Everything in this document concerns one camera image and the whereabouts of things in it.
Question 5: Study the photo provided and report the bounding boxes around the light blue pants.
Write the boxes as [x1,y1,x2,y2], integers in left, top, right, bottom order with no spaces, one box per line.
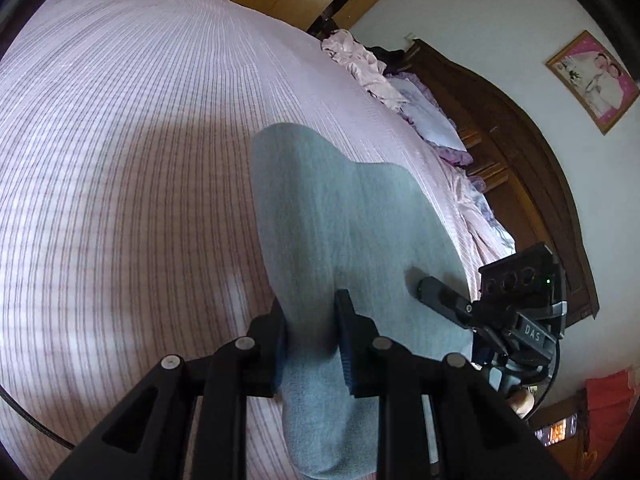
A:
[250,124,472,479]

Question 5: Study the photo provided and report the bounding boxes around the black camera box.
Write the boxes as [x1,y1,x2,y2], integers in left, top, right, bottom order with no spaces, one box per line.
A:
[480,242,567,309]

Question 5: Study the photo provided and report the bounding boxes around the pink plaid bed sheet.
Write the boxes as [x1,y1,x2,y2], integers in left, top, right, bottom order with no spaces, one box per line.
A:
[0,0,516,480]

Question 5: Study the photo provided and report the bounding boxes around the black cable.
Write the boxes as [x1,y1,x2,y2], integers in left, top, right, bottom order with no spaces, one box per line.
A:
[0,383,76,451]

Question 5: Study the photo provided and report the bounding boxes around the red cloth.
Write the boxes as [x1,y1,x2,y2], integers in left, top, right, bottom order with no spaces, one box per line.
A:
[586,367,639,448]

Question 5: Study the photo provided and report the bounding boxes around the person right hand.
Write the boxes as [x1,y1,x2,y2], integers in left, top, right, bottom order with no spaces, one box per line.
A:
[506,388,536,419]

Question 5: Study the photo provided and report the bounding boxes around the framed pink wall picture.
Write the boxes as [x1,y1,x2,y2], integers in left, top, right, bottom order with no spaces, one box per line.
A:
[546,30,639,134]

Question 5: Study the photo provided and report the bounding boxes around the dark wooden headboard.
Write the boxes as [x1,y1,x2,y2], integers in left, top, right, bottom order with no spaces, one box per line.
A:
[406,39,600,325]

